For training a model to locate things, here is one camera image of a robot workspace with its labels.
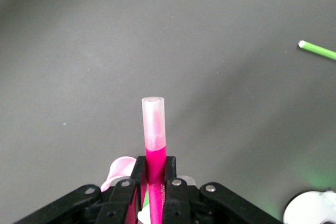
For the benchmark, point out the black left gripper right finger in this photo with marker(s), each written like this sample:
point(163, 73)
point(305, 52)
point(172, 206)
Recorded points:
point(178, 203)

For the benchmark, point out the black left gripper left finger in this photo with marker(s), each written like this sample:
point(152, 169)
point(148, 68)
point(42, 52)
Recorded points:
point(120, 200)

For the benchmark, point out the pink mesh cup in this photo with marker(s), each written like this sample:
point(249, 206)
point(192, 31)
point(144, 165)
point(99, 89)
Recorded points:
point(120, 167)

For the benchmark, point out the pink marker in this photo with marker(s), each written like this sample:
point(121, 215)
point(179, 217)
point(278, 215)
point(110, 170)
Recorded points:
point(155, 161)

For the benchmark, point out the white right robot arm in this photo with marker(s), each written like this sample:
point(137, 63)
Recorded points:
point(307, 208)

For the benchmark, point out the green marker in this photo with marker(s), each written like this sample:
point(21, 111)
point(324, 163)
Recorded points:
point(317, 49)

